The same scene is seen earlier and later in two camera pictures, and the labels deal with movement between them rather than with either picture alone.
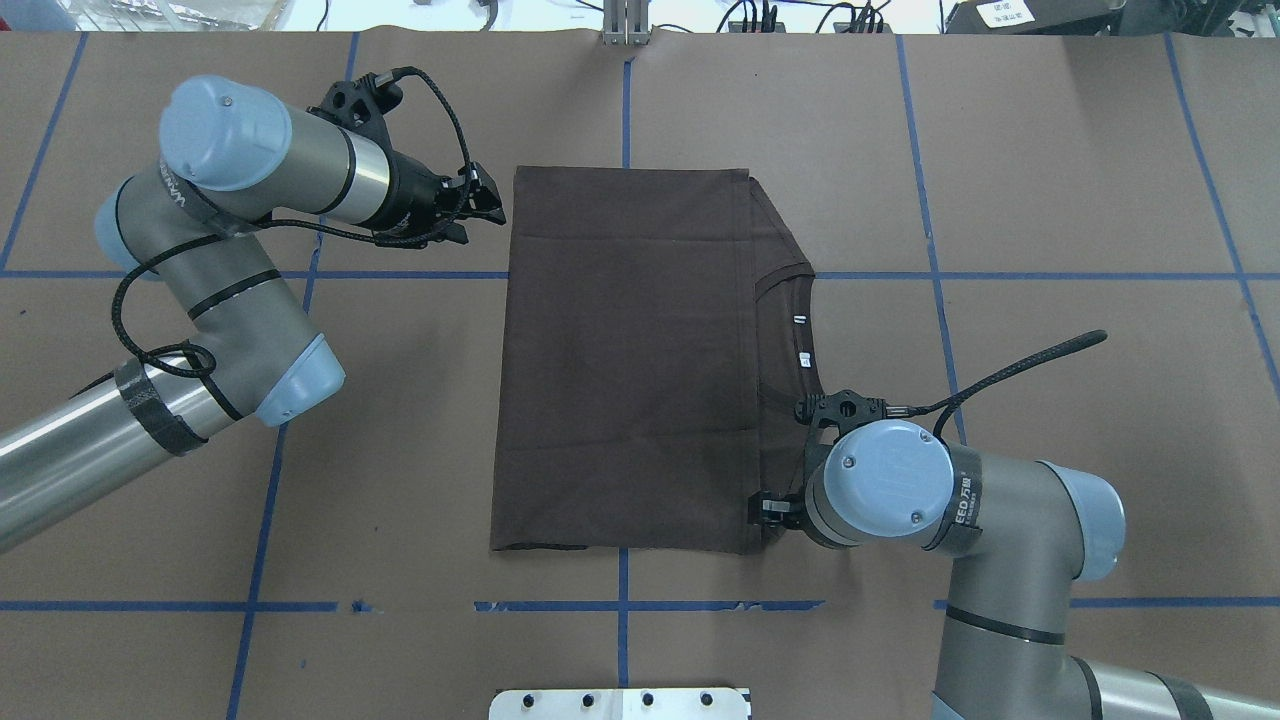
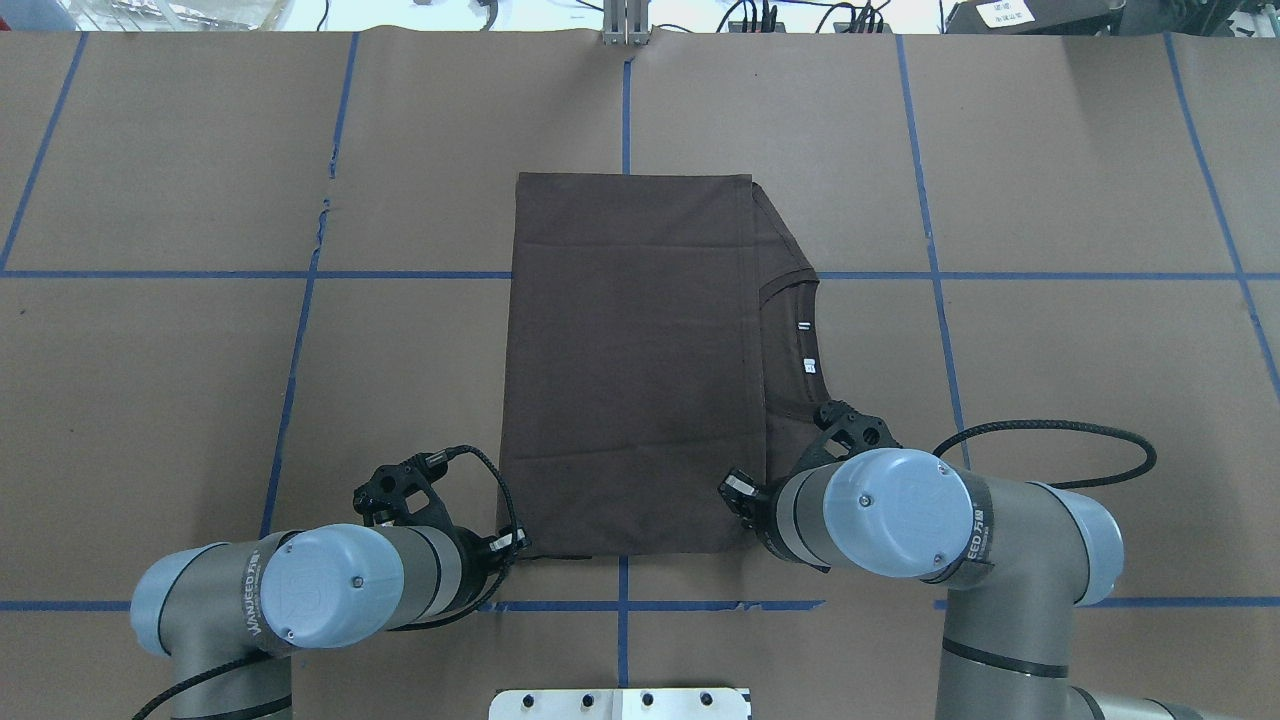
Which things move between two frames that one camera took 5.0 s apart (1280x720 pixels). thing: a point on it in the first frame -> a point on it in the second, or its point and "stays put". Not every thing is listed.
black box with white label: (1036, 17) stays put
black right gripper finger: (767, 507) -> (741, 492)
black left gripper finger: (483, 198) -> (502, 548)
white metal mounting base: (619, 704) stays put
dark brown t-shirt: (660, 330) stays put
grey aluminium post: (626, 22) stays put
